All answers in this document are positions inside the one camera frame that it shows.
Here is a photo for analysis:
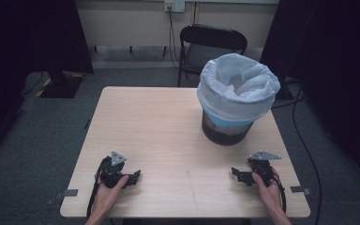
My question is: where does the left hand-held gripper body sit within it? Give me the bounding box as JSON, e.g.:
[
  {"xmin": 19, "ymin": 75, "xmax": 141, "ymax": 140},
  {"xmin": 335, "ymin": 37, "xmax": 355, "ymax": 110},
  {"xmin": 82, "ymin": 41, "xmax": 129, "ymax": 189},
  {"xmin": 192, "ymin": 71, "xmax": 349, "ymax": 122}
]
[{"xmin": 98, "ymin": 150, "xmax": 129, "ymax": 189}]

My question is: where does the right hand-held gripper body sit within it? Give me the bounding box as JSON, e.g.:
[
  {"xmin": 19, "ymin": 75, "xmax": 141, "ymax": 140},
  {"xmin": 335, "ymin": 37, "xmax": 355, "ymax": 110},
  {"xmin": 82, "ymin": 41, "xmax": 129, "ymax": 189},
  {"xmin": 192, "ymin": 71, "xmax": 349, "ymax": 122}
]
[{"xmin": 247, "ymin": 150, "xmax": 282, "ymax": 188}]

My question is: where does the person's right hand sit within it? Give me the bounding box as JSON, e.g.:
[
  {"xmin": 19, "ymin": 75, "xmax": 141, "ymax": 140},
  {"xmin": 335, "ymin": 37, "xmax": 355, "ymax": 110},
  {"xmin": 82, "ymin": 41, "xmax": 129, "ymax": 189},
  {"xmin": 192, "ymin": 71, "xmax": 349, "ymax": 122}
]
[{"xmin": 251, "ymin": 166, "xmax": 285, "ymax": 215}]

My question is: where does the person's left hand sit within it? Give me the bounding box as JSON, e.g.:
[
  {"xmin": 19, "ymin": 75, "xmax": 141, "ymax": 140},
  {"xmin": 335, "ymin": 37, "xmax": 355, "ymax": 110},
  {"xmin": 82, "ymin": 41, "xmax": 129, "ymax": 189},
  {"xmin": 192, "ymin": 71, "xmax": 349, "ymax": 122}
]
[{"xmin": 91, "ymin": 174, "xmax": 130, "ymax": 218}]

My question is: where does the dark mesh trash bin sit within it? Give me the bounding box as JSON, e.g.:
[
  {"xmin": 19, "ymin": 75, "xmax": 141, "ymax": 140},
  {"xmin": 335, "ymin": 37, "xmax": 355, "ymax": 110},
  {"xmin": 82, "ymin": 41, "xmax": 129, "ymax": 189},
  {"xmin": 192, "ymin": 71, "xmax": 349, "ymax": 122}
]
[{"xmin": 201, "ymin": 110, "xmax": 255, "ymax": 147}]

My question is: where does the grey tape strip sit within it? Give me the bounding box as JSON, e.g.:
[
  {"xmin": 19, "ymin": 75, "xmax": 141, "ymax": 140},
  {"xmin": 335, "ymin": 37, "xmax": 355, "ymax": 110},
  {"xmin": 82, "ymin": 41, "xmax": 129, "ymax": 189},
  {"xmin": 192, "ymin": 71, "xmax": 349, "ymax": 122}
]
[
  {"xmin": 63, "ymin": 188, "xmax": 80, "ymax": 198},
  {"xmin": 290, "ymin": 185, "xmax": 312, "ymax": 196}
]

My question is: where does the white plastic bin liner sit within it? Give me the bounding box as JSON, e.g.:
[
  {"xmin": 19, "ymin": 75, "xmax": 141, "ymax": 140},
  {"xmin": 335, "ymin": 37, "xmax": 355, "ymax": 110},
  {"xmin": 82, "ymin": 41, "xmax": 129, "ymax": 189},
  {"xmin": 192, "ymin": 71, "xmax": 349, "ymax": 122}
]
[{"xmin": 196, "ymin": 52, "xmax": 281, "ymax": 128}]

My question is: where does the black stand base striped tape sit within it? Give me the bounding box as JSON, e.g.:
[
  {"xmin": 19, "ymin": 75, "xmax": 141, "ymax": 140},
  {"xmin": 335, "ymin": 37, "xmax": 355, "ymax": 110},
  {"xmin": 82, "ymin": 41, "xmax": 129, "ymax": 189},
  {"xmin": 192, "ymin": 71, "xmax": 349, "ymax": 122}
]
[{"xmin": 35, "ymin": 70, "xmax": 86, "ymax": 99}]

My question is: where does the black curtain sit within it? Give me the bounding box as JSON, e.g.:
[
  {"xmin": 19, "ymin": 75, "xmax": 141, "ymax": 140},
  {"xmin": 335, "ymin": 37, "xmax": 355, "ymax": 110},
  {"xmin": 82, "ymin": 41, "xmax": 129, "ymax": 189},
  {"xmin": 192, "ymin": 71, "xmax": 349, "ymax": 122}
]
[
  {"xmin": 0, "ymin": 0, "xmax": 95, "ymax": 164},
  {"xmin": 259, "ymin": 0, "xmax": 360, "ymax": 190}
]

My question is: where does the black folding chair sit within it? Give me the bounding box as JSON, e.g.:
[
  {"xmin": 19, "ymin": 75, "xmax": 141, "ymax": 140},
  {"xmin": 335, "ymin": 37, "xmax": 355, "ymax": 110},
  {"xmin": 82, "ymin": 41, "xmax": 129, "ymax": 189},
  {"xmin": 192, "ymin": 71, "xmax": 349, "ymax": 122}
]
[{"xmin": 176, "ymin": 23, "xmax": 248, "ymax": 88}]

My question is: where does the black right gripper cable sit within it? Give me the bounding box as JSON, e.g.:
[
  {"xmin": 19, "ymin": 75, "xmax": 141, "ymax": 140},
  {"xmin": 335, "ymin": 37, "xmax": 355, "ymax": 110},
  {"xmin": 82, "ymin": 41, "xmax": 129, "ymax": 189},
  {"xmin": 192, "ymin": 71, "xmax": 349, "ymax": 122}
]
[{"xmin": 271, "ymin": 172, "xmax": 288, "ymax": 214}]

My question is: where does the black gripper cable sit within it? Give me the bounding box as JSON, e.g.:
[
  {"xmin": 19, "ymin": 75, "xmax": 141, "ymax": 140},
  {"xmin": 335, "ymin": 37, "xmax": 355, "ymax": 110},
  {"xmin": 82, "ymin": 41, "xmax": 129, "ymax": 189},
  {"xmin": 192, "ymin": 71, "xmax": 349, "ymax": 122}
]
[
  {"xmin": 86, "ymin": 157, "xmax": 111, "ymax": 219},
  {"xmin": 271, "ymin": 172, "xmax": 288, "ymax": 214}
]

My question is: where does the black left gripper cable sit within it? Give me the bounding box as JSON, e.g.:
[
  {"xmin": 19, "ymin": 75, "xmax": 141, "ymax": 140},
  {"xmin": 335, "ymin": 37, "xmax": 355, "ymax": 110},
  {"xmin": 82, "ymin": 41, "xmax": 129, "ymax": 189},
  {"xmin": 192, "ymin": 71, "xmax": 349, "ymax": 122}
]
[{"xmin": 86, "ymin": 157, "xmax": 111, "ymax": 219}]

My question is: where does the black floor cable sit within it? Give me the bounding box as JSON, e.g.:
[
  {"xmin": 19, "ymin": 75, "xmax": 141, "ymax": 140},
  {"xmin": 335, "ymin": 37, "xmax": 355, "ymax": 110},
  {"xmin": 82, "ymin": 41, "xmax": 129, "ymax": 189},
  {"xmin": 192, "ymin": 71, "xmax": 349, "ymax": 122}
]
[{"xmin": 271, "ymin": 88, "xmax": 323, "ymax": 225}]

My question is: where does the black power cable on wall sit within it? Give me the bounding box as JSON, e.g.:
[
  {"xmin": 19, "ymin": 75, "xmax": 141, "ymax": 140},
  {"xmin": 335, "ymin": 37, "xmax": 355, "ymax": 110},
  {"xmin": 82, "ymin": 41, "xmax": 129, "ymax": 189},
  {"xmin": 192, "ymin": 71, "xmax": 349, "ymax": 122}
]
[{"xmin": 167, "ymin": 7, "xmax": 182, "ymax": 70}]

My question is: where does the white wall outlet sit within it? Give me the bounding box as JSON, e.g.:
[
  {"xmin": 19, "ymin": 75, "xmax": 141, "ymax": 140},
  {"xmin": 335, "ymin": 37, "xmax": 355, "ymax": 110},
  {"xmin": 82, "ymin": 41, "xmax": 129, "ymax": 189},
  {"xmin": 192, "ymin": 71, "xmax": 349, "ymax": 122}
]
[{"xmin": 163, "ymin": 0, "xmax": 187, "ymax": 14}]

